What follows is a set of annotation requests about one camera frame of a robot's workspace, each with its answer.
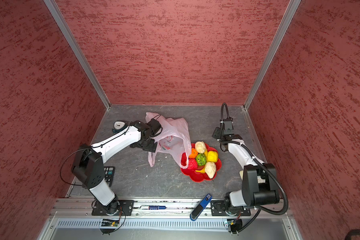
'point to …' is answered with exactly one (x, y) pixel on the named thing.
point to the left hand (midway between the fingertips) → (143, 149)
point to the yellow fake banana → (202, 171)
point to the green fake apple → (201, 159)
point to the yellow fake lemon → (211, 156)
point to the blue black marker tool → (201, 207)
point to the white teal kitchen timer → (118, 125)
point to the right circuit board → (236, 225)
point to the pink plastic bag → (175, 136)
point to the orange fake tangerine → (194, 153)
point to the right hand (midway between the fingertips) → (216, 134)
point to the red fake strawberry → (192, 163)
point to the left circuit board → (106, 222)
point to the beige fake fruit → (210, 169)
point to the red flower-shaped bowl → (195, 176)
